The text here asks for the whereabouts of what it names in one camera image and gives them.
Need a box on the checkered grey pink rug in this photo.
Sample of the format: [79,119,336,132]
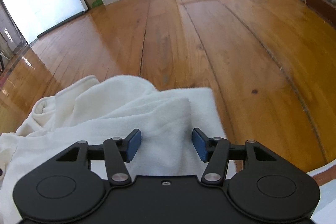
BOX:
[225,157,336,224]

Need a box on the white fleece zip hoodie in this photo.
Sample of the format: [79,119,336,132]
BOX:
[1,76,225,223]

